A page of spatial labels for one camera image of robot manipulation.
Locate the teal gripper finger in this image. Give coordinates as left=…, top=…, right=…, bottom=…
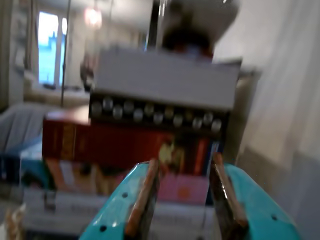
left=79, top=159, right=161, bottom=240
left=208, top=152, right=302, bottom=240

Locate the light wooden chess piece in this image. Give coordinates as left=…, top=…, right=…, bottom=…
left=4, top=203, right=27, bottom=240

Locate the pink book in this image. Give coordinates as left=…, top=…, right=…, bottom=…
left=158, top=173, right=210, bottom=202

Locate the black book with silver circles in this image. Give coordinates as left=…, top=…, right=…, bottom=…
left=88, top=96, right=230, bottom=138

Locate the white box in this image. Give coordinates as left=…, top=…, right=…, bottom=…
left=94, top=48, right=243, bottom=111

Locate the grey sofa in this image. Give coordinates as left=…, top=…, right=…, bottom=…
left=0, top=104, right=48, bottom=152

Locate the bright window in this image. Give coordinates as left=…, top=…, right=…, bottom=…
left=37, top=11, right=68, bottom=87

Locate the glowing ceiling lamp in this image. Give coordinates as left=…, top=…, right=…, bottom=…
left=83, top=7, right=103, bottom=26

